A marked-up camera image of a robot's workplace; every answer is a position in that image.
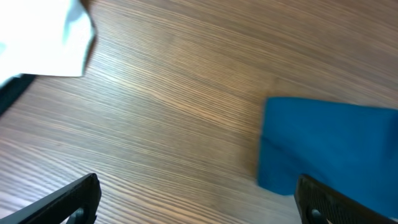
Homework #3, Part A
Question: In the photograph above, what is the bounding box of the white garment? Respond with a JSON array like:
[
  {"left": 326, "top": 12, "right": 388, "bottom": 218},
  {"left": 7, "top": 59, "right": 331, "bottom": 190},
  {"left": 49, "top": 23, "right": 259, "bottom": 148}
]
[{"left": 1, "top": 0, "right": 95, "bottom": 85}]

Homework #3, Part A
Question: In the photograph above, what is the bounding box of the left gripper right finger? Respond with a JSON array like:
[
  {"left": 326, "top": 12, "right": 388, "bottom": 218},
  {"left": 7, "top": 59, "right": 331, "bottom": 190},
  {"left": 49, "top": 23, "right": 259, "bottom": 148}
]
[{"left": 294, "top": 175, "right": 397, "bottom": 224}]

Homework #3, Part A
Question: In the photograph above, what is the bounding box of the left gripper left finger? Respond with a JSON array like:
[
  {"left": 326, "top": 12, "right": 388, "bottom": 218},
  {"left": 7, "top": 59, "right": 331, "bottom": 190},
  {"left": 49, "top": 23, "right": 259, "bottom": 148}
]
[{"left": 1, "top": 173, "right": 101, "bottom": 224}]

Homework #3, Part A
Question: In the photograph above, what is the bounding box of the black garment under pile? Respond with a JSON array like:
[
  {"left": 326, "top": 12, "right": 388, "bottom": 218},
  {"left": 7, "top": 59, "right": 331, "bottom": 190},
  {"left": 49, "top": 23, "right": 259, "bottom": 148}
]
[{"left": 0, "top": 74, "right": 37, "bottom": 115}]

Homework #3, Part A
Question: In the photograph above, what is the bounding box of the blue polo shirt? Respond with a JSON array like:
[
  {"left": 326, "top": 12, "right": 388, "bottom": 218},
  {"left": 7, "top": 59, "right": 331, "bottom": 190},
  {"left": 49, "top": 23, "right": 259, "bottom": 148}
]
[{"left": 257, "top": 97, "right": 397, "bottom": 218}]

